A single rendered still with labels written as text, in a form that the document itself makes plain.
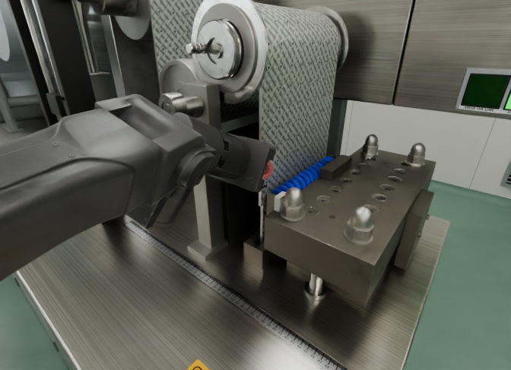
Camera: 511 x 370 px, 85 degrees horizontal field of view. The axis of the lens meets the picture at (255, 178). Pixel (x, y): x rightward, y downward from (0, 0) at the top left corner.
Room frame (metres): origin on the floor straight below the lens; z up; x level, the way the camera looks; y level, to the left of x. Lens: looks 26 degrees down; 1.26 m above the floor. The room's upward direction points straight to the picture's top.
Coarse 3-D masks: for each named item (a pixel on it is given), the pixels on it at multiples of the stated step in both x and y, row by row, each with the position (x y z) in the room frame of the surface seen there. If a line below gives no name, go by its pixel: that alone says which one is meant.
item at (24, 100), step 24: (0, 0) 1.04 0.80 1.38; (0, 24) 1.02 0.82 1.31; (96, 24) 1.26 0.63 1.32; (0, 48) 1.01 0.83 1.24; (96, 48) 1.24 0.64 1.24; (0, 72) 0.99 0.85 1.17; (24, 72) 1.04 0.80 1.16; (0, 96) 0.97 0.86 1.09; (24, 96) 1.02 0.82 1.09; (0, 120) 0.95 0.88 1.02; (24, 120) 1.00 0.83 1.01
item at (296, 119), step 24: (264, 96) 0.40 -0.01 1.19; (288, 96) 0.45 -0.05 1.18; (312, 96) 0.51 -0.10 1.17; (264, 120) 0.40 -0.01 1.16; (288, 120) 0.46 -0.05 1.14; (312, 120) 0.52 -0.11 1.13; (288, 144) 0.46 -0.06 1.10; (312, 144) 0.53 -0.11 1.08; (288, 168) 0.46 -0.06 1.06; (264, 192) 0.41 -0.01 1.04
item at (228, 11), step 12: (216, 12) 0.44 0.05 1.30; (228, 12) 0.42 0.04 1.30; (240, 12) 0.41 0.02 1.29; (204, 24) 0.45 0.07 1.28; (240, 24) 0.41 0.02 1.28; (252, 36) 0.40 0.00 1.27; (252, 48) 0.40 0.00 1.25; (252, 60) 0.40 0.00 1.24; (204, 72) 0.46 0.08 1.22; (240, 72) 0.41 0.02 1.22; (252, 72) 0.40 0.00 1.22; (228, 84) 0.43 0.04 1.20; (240, 84) 0.41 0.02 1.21
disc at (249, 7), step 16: (208, 0) 0.45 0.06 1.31; (224, 0) 0.43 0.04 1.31; (240, 0) 0.42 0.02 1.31; (256, 16) 0.40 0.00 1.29; (192, 32) 0.48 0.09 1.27; (256, 32) 0.40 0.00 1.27; (256, 64) 0.40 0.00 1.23; (256, 80) 0.40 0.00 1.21; (224, 96) 0.44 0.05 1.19; (240, 96) 0.42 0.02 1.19
